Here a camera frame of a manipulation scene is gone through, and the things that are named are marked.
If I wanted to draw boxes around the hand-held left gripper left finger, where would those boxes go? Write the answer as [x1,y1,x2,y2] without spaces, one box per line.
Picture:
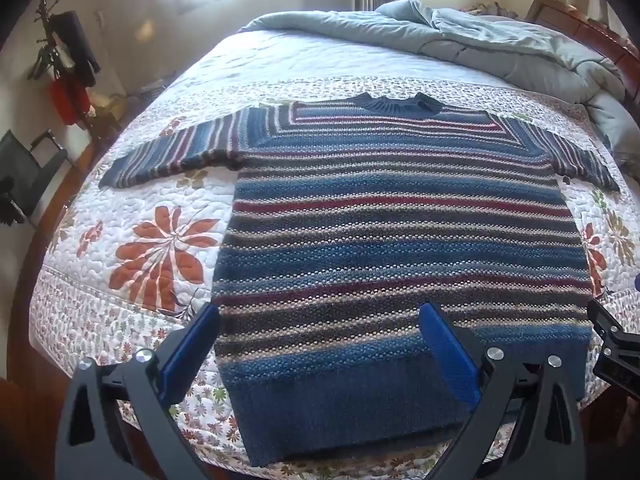
[54,301,222,480]

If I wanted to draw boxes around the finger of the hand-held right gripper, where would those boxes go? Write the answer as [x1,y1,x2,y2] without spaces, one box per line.
[586,299,640,397]

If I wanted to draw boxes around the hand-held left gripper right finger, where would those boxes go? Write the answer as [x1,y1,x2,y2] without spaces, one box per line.
[419,301,585,480]

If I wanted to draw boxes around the striped knitted sweater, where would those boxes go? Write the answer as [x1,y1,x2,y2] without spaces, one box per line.
[98,92,621,467]

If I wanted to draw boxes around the floral quilted bedspread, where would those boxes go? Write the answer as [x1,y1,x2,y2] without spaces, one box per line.
[27,27,640,480]

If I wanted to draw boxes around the black chair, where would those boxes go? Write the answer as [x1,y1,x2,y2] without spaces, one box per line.
[0,130,69,226]

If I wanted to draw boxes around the red hanging garment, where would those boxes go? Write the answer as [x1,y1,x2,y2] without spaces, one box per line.
[48,76,93,124]

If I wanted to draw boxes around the grey comforter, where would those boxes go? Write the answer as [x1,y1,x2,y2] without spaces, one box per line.
[240,0,640,181]

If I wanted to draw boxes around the black hanging garment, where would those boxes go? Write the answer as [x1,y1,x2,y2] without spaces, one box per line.
[55,12,102,87]

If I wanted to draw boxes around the patterned pillow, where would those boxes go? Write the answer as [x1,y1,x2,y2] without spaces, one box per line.
[467,2,521,18]

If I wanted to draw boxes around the wooden headboard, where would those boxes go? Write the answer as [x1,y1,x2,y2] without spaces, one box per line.
[525,0,640,106]

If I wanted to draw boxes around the coat rack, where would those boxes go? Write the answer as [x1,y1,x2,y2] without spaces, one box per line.
[27,0,101,128]

